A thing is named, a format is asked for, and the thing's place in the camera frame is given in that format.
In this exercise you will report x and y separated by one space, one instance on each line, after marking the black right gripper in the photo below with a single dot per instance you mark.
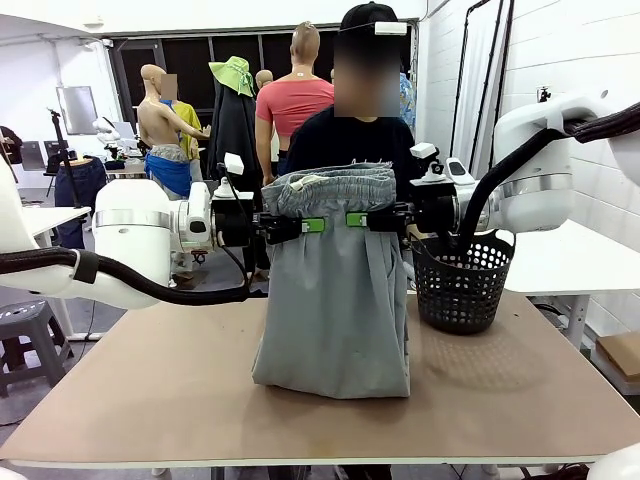
434 207

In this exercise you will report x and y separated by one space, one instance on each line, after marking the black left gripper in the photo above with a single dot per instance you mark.
232 220

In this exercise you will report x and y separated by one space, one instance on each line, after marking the grey training pants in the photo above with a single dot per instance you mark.
335 310

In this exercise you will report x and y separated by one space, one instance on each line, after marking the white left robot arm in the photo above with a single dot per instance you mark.
130 225

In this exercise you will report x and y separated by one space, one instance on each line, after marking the white rounded robot base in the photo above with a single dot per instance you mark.
617 465

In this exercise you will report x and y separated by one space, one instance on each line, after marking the person in black shirt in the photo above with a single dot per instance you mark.
345 145

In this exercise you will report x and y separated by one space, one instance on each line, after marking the dark grey perforated plastic basket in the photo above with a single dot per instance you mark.
460 292

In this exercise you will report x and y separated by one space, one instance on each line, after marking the black coat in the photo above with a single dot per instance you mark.
230 130

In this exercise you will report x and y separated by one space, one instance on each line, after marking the colourful patterned shirt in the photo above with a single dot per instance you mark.
407 100

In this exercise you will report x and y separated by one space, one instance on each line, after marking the red crop top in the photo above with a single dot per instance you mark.
292 105

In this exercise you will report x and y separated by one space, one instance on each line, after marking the blue and grey shorts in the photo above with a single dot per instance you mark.
167 167

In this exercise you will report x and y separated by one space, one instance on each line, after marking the person in yellow shirt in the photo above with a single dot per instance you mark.
187 125

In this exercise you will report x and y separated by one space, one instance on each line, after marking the beige mannequin head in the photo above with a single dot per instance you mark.
264 79

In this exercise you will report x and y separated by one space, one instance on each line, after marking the green bucket hat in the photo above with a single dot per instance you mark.
232 75

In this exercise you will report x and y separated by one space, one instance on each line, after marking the white curtain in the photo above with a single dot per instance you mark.
475 85

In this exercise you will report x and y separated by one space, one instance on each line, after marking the bare-chested beige mannequin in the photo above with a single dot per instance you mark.
155 120

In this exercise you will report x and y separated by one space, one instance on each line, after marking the mannequin wearing red top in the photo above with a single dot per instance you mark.
300 55

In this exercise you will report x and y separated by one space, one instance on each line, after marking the white side table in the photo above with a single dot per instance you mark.
565 265

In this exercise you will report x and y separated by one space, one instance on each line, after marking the black backdrop stand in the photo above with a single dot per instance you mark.
495 60

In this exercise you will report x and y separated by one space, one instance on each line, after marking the black cap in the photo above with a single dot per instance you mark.
367 15

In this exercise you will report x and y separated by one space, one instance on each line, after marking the dark blue jeans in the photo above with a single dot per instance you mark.
80 185

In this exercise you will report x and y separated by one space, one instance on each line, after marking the black tripod stand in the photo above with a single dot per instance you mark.
62 150

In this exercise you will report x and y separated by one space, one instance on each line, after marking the grey framed board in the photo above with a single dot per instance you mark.
76 110

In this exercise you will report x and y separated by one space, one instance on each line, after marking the brown cardboard box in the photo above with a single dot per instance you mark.
620 360

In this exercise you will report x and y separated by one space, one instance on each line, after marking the grey plastic stool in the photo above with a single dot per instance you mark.
30 340

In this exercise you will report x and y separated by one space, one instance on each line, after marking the person in dark clothes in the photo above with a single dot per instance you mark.
10 145

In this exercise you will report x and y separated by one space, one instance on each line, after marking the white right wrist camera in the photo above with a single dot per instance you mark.
424 150

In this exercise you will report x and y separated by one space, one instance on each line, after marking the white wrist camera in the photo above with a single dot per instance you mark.
424 150
234 164

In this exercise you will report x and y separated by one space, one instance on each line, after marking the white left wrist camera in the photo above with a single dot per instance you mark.
234 164

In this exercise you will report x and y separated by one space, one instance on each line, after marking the white head-mounted camera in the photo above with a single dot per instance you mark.
390 28

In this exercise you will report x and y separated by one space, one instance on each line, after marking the small wall camera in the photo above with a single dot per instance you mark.
544 93

